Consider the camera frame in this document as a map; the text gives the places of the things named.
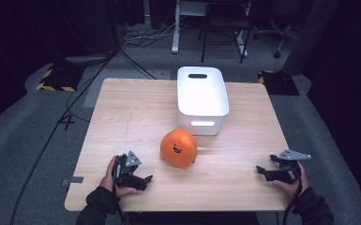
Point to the person's right hand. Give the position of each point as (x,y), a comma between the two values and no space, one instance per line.
(293,188)

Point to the black tape floor mark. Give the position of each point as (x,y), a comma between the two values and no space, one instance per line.
(66,121)

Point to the white desk frame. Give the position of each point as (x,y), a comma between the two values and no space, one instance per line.
(176,34)

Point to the grey curtain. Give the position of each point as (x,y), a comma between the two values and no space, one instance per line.
(309,34)

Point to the grey tape strip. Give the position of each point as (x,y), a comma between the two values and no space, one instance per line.
(73,180)

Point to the office chair wheeled base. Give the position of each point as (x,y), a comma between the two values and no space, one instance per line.
(278,34)

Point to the black yellow striped floor plate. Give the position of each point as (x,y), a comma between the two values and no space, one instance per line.
(278,82)
(59,78)

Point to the orange plush toy with face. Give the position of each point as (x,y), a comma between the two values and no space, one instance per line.
(178,148)

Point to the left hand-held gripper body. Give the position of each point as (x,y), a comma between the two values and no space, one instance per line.
(125,170)

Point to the white plastic storage bin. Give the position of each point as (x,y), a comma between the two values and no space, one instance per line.
(202,93)

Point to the black metal chair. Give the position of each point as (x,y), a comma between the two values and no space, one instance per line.
(226,23)

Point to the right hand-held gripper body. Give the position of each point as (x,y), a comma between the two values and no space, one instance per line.
(286,170)

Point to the person's left hand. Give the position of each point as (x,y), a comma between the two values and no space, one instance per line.
(108,181)

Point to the dark stand with base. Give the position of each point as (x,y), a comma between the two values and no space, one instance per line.
(90,47)

